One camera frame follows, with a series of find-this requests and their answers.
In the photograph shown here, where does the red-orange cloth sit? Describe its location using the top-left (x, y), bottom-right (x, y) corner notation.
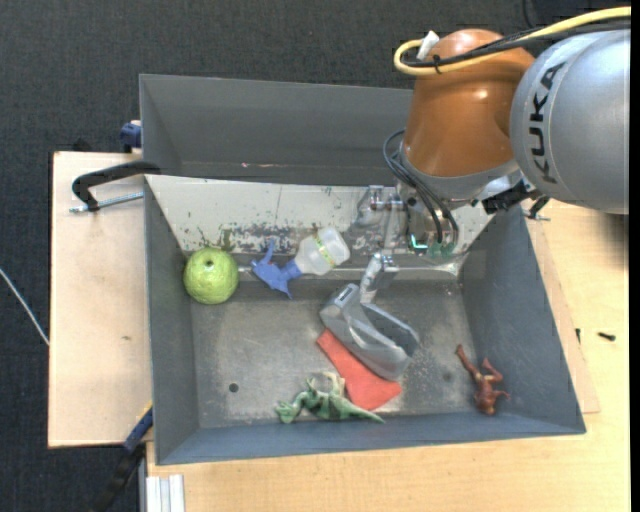
top-left (315, 329), bottom-right (404, 412)

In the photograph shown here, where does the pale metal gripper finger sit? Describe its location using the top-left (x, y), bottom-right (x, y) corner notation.
top-left (351, 184), bottom-right (402, 235)
top-left (359, 252), bottom-right (400, 305)

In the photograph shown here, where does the green toy dinosaur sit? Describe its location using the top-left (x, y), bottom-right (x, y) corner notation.
top-left (274, 371), bottom-right (387, 426)

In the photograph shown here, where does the clear spray bottle blue trigger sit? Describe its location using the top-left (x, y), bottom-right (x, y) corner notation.
top-left (249, 226), bottom-right (352, 301)

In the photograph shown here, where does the green apple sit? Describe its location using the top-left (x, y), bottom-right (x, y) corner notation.
top-left (181, 246), bottom-right (241, 306)

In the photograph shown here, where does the brown toy figure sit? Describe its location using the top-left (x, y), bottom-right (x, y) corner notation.
top-left (454, 343), bottom-right (512, 417)

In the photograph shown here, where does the grey metal bin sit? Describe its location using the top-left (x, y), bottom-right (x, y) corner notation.
top-left (138, 73), bottom-right (588, 467)

